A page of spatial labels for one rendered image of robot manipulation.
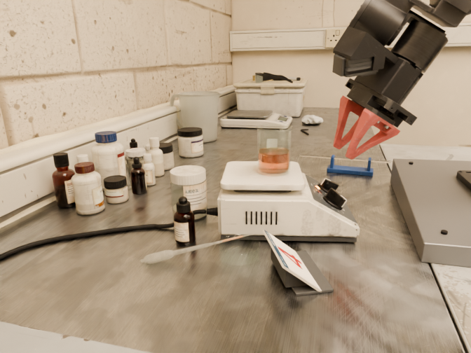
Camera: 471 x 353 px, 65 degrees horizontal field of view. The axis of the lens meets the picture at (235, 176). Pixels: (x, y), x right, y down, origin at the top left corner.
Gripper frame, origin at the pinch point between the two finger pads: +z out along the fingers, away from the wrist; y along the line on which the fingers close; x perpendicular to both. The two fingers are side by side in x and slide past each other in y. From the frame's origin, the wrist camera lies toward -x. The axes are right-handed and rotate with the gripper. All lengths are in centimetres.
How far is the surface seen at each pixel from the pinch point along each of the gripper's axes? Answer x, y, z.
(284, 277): -11.9, 16.6, 13.8
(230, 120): 20, -78, 21
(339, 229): -1.3, 9.7, 9.0
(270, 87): 38, -97, 5
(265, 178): -10.8, 1.6, 8.9
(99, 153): -27.6, -26.1, 26.5
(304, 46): 57, -122, -17
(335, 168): 19.0, -18.5, 7.6
